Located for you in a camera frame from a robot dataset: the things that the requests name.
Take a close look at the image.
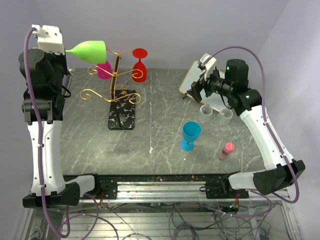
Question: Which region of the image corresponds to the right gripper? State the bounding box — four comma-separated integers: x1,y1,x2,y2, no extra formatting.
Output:
187,66,234,103

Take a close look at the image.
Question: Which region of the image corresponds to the clear glass cup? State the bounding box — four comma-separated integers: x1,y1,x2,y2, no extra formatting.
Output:
217,107,233,125
198,104,213,124

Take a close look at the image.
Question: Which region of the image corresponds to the green plastic wine glass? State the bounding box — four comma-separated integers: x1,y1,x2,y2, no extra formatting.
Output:
65,40,107,64

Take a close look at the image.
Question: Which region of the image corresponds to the blue plastic wine glass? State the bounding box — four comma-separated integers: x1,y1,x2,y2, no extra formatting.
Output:
180,121,202,152

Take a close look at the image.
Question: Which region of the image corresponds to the pink plastic wine glass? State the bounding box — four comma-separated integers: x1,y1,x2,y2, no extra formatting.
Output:
96,61,113,80

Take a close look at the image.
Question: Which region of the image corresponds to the red plastic wine glass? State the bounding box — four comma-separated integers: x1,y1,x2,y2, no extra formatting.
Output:
132,48,148,83

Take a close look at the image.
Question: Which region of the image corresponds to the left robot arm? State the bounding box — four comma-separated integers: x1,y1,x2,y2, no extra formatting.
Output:
21,48,102,208

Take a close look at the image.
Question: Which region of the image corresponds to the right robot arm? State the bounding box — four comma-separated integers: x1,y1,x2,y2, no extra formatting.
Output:
187,55,306,198

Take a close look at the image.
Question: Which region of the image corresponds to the gold wine glass rack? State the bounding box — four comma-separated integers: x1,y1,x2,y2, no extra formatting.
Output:
79,48,142,131

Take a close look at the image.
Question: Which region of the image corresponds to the gold framed whiteboard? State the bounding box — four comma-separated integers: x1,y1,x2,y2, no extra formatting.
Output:
179,61,237,112

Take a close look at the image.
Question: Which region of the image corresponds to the small pink bottle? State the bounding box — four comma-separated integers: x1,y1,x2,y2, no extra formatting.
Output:
218,142,235,160

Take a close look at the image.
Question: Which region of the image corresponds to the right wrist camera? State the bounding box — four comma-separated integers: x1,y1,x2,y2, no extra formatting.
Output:
198,53,217,80

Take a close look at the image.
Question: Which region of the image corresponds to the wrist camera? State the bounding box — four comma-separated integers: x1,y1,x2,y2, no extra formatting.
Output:
31,24,66,56
198,53,217,80

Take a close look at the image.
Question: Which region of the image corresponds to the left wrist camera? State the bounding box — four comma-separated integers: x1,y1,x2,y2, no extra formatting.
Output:
31,24,66,56

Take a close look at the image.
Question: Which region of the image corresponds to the aluminium frame rail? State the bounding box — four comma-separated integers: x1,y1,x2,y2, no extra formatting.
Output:
26,181,292,203

